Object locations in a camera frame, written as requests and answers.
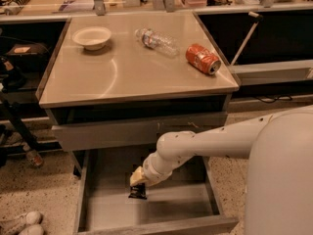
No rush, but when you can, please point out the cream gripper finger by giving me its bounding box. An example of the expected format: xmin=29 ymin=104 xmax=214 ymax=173
xmin=130 ymin=166 xmax=147 ymax=187

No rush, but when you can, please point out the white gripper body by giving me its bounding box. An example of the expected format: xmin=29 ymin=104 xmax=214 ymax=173
xmin=143 ymin=155 xmax=173 ymax=186

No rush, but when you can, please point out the black rxbar chocolate wrapper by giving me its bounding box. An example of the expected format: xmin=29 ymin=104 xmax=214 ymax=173
xmin=129 ymin=184 xmax=147 ymax=200

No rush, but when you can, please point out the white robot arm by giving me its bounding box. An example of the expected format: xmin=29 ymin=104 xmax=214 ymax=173
xmin=130 ymin=106 xmax=313 ymax=235

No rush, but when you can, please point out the open grey middle drawer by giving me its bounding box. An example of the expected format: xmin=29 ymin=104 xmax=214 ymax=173
xmin=74 ymin=146 xmax=238 ymax=235

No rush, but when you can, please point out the closed grey top drawer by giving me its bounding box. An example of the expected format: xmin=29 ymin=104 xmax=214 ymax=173
xmin=52 ymin=112 xmax=227 ymax=152

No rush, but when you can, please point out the grey drawer cabinet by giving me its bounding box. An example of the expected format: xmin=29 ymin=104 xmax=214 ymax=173
xmin=37 ymin=11 xmax=239 ymax=168

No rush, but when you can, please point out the bottle on floor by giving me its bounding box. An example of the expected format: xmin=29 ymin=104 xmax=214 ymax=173
xmin=23 ymin=144 xmax=44 ymax=167

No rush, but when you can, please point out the black tripod leg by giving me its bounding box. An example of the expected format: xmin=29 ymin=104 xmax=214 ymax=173
xmin=0 ymin=94 xmax=38 ymax=149

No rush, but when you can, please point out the white shoe lower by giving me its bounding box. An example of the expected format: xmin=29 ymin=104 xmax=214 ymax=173
xmin=19 ymin=224 xmax=44 ymax=235

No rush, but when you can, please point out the white shoe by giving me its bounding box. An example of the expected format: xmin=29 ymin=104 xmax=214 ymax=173
xmin=0 ymin=211 xmax=42 ymax=235
xmin=19 ymin=224 xmax=44 ymax=235

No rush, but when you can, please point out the orange soda can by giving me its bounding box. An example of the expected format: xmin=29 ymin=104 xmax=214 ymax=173
xmin=185 ymin=44 xmax=221 ymax=75

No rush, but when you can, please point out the clear plastic water bottle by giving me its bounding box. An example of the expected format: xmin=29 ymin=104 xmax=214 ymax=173
xmin=135 ymin=27 xmax=179 ymax=57

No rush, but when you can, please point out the white shoe upper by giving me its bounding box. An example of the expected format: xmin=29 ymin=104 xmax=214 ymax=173
xmin=0 ymin=211 xmax=42 ymax=235

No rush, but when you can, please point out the white paper bowl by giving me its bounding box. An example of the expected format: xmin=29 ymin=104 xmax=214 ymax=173
xmin=72 ymin=26 xmax=112 ymax=51

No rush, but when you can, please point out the black bag left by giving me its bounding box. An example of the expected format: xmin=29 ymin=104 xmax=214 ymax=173
xmin=5 ymin=43 xmax=50 ymax=72

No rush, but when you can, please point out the white stick black handle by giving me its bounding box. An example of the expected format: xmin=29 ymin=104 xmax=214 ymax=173
xmin=231 ymin=12 xmax=263 ymax=66

